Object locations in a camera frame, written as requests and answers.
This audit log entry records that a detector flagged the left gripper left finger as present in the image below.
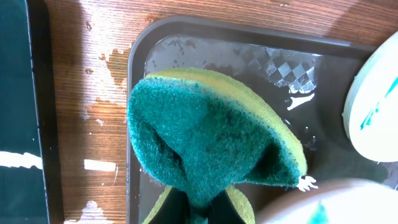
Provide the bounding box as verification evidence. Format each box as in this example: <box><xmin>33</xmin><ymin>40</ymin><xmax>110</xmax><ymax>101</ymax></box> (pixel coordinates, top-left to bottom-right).
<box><xmin>147</xmin><ymin>186</ymin><xmax>190</xmax><ymax>224</ymax></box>

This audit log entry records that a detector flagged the white plate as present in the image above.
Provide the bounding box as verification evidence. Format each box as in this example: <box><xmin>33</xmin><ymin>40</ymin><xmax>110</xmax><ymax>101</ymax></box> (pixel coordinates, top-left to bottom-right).
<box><xmin>256</xmin><ymin>179</ymin><xmax>397</xmax><ymax>224</ymax></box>
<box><xmin>342</xmin><ymin>34</ymin><xmax>397</xmax><ymax>162</ymax></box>

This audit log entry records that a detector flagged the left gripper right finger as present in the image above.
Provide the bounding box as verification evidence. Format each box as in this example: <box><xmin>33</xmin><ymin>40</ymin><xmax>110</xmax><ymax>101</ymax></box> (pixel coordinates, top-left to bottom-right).
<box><xmin>208</xmin><ymin>190</ymin><xmax>245</xmax><ymax>224</ymax></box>

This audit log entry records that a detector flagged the dark grey serving tray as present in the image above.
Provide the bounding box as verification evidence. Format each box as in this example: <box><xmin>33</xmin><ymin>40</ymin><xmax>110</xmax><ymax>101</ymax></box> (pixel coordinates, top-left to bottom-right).
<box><xmin>127</xmin><ymin>16</ymin><xmax>397</xmax><ymax>215</ymax></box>

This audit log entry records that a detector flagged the green and yellow sponge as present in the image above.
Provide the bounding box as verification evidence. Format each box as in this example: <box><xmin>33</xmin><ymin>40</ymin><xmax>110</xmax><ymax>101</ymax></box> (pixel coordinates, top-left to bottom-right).
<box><xmin>127</xmin><ymin>68</ymin><xmax>307</xmax><ymax>223</ymax></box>

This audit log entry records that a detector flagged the black rectangular sponge tray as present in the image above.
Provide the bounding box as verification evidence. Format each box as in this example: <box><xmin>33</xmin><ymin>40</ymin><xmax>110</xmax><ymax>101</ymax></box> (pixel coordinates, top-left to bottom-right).
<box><xmin>1</xmin><ymin>0</ymin><xmax>65</xmax><ymax>223</ymax></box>

